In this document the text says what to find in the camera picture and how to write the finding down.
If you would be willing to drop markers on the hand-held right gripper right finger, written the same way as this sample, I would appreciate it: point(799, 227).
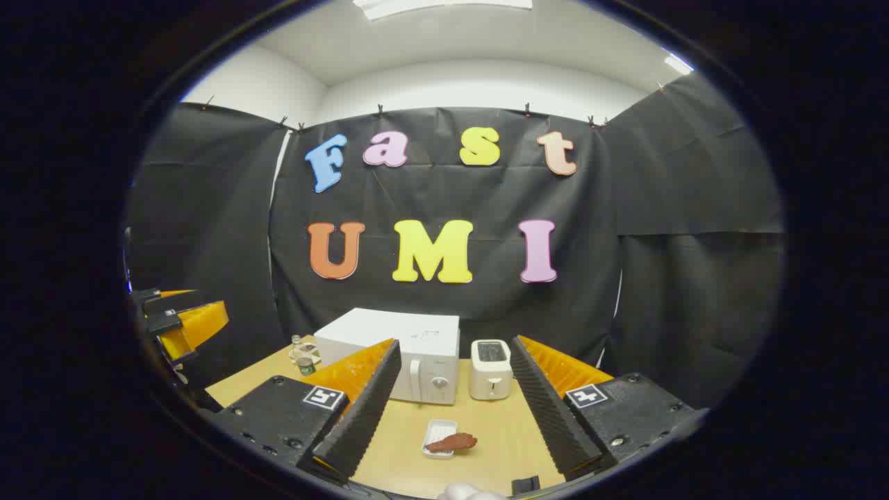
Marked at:
point(545, 410)

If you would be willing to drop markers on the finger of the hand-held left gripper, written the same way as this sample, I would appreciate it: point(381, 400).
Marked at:
point(170, 302)
point(201, 323)

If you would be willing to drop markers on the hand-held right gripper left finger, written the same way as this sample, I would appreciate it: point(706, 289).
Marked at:
point(368, 406)

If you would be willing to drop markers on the white microwave oven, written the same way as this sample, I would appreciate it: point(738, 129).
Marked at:
point(417, 333)

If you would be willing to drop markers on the brown meat slice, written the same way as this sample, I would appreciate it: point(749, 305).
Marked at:
point(453, 442)

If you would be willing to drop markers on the white toaster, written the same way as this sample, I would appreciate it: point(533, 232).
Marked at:
point(490, 378)

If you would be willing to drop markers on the small dark green jar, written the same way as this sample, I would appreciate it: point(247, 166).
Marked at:
point(306, 367)

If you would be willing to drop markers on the white rectangular tray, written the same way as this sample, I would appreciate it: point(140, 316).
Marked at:
point(436, 434)

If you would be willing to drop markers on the black table edge clamp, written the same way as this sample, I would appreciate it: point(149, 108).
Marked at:
point(526, 485)

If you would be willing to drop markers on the ceiling light panel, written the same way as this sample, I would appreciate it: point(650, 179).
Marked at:
point(444, 5)
point(678, 64)

